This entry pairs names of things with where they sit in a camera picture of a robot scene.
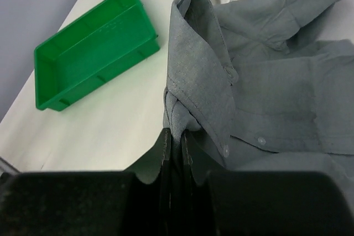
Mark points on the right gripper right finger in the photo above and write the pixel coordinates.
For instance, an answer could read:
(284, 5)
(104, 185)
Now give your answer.
(198, 166)

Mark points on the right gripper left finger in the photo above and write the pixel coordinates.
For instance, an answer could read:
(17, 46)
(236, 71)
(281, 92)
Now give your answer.
(148, 206)

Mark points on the grey button-up shirt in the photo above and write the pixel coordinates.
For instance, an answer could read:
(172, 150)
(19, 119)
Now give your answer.
(253, 75)

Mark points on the green plastic tray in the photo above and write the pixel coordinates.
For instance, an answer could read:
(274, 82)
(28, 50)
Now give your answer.
(103, 43)

